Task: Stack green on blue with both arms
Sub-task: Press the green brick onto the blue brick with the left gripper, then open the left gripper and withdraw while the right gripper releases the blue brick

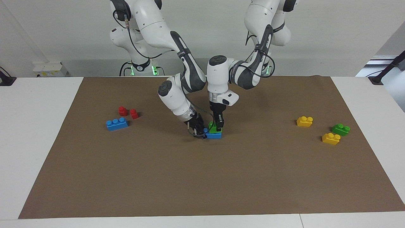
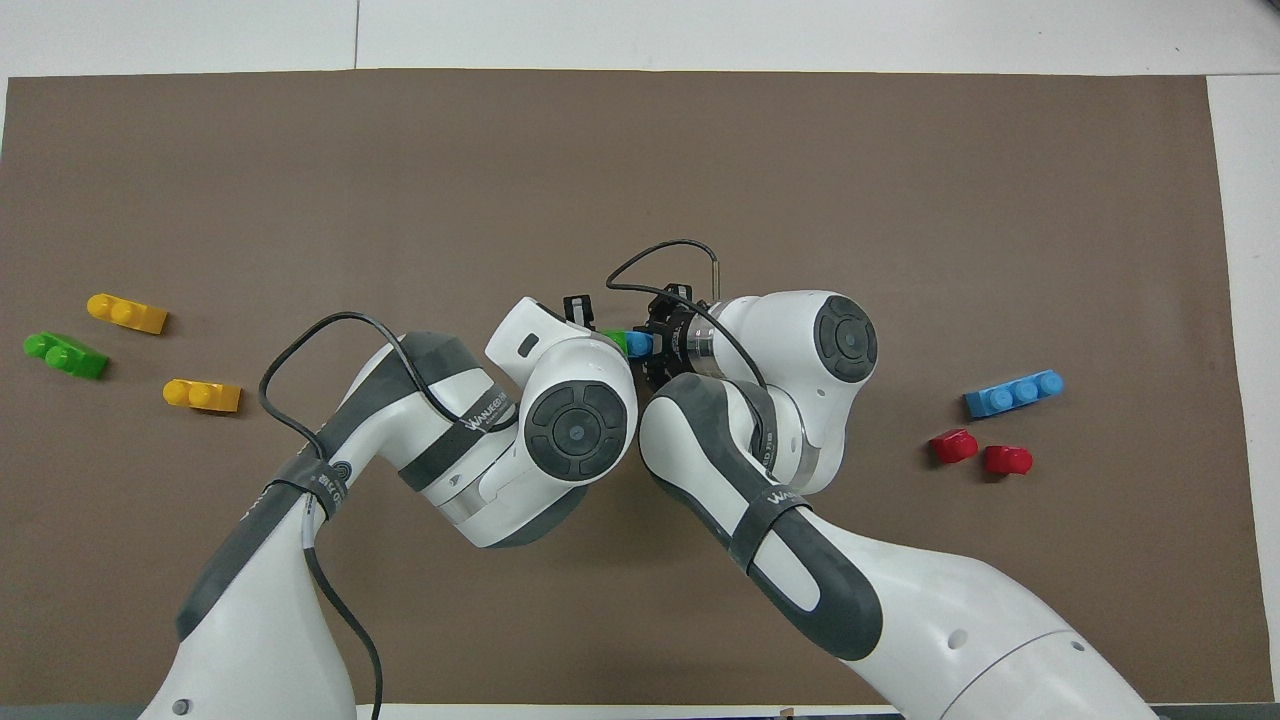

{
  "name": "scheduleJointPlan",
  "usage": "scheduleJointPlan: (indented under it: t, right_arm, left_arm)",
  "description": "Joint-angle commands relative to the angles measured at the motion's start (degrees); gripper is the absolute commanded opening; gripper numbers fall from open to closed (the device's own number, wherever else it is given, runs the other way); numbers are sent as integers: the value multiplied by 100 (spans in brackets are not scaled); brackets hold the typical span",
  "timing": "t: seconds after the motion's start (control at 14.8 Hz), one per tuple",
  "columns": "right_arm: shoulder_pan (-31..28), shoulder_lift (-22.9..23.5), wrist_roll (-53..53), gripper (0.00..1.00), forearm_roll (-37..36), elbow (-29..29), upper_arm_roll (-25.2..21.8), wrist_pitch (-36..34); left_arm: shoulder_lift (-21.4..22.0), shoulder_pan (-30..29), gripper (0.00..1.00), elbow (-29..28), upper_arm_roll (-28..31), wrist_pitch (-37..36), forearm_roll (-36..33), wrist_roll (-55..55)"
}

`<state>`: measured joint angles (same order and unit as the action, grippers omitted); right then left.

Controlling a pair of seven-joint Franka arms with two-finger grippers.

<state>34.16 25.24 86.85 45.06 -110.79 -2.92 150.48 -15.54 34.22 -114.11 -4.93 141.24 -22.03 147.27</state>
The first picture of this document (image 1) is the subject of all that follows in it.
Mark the yellow two-stud toy brick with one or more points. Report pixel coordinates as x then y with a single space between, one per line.
331 139
304 121

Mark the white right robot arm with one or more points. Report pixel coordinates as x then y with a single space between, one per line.
152 22

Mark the brown paper table mat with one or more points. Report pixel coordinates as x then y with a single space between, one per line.
202 174

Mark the white wall socket box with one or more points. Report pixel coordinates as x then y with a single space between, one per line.
50 70

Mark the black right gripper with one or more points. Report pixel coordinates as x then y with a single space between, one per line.
193 120

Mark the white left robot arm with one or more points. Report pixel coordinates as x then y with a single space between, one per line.
218 79

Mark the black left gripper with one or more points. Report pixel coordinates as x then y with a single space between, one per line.
218 110

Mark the red single-stud toy brick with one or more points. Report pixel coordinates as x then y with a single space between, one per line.
122 111
134 114

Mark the green two-stud toy brick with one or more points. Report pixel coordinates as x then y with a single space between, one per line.
341 129
213 129

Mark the black table clamp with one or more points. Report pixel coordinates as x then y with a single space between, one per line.
6 79

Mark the blue three-stud toy brick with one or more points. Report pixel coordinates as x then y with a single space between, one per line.
117 124
215 136

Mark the black camera stand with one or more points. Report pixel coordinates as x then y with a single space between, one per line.
387 68

